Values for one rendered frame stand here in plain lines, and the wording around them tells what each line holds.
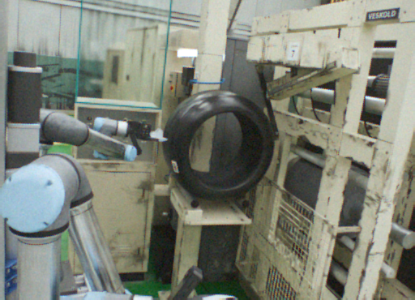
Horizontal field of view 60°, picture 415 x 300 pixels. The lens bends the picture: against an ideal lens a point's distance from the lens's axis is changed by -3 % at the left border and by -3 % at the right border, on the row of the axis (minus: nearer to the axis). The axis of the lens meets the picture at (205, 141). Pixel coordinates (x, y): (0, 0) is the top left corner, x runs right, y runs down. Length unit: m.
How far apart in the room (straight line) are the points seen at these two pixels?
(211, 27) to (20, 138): 1.36
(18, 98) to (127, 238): 1.78
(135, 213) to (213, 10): 1.42
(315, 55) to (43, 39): 9.37
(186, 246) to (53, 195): 1.76
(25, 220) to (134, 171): 1.81
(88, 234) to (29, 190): 0.24
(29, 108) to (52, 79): 9.51
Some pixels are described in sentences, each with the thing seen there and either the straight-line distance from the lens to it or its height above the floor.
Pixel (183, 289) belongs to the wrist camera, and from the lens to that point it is 0.84.
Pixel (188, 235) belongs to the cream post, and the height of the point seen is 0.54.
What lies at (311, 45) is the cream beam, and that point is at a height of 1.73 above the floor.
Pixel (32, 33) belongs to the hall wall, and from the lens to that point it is 10.62.
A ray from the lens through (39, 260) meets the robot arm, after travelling 0.83.
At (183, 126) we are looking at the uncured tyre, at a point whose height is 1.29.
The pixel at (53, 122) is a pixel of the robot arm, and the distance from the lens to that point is 1.46.
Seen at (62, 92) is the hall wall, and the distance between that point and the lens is 10.66.
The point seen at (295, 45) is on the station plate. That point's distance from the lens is 1.73.
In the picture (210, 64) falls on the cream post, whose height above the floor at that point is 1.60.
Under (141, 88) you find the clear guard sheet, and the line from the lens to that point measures 2.45.
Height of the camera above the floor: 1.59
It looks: 11 degrees down
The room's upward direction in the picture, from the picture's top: 7 degrees clockwise
